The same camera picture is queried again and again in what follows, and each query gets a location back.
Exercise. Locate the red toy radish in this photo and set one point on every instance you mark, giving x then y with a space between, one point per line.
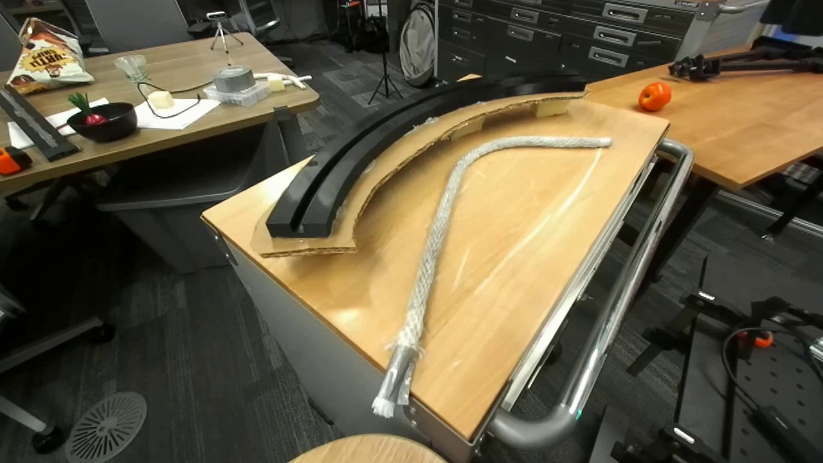
92 119

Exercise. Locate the orange ball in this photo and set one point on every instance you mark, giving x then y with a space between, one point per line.
653 95

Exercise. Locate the round mesh fan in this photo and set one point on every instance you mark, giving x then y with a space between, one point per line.
418 42

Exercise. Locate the black flat bar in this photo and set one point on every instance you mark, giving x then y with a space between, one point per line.
33 123

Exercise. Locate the cream cylinder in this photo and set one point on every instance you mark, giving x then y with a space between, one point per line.
159 99

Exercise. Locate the small silver tripod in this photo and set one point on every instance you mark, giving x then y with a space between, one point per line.
223 28

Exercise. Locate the round wooden stool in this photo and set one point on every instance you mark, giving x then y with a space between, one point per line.
369 450

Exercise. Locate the small orange object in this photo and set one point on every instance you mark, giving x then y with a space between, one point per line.
6 163

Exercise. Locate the black light stand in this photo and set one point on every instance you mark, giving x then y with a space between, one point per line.
386 78

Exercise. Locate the chips bag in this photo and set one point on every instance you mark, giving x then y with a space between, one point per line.
47 60

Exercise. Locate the grey office chair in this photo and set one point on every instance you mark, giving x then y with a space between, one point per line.
137 20

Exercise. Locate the grey tape roll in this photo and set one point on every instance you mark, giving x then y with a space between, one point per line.
231 81

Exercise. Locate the black metal stand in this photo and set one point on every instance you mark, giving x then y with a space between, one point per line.
695 297

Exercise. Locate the white paper sheet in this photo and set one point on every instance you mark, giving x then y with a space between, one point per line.
184 115
27 132

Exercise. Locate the wooden office desk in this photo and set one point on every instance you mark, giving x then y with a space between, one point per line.
169 60

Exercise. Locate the grey perforated round disc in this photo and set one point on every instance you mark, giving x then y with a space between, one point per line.
105 424

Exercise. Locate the black folded tripod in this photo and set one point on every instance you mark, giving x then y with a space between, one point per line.
702 66

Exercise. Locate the black curved track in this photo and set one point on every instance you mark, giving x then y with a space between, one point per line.
316 201

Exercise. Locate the wooden desk with black legs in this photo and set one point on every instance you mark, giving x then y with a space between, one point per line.
755 119

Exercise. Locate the office chair base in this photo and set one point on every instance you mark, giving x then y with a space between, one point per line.
51 338

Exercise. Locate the black optical breadboard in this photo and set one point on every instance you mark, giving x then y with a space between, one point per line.
788 385

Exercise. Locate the black bowl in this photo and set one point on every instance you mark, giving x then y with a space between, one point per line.
112 127

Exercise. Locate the grey drawer cabinet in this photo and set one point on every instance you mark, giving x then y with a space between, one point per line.
557 33

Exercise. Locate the clear plastic box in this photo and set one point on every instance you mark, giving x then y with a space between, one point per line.
247 95

